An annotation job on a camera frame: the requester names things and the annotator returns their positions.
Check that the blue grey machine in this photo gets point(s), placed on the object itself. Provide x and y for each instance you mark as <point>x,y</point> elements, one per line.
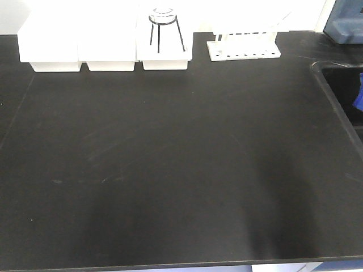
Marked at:
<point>344,25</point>

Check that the blue microfiber cloth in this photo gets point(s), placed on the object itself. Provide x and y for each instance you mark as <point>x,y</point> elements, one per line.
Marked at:
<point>358,102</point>

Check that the glass flask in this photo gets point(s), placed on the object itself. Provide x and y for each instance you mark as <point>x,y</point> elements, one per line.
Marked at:
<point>161,12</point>

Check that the white plastic bin middle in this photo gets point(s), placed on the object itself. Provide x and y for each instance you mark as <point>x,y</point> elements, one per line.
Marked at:
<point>107,41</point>

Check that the white plastic bin left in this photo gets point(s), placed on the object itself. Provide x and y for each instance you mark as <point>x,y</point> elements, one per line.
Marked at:
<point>48,42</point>

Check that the black wire tripod stand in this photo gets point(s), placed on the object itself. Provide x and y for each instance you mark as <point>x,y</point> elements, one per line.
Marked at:
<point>159,33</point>

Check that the white plastic bin right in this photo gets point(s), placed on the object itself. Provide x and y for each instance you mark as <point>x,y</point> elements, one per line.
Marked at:
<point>171,57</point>

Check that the white test tube rack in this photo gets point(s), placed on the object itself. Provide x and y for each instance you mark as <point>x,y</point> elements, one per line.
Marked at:
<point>247,38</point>

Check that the white plastic bin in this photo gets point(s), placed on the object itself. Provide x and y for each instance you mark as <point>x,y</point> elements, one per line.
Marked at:
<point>171,57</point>
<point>48,42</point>
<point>107,41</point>

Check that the black lab sink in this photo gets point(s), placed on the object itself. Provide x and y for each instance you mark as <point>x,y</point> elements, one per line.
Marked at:
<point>341,83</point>

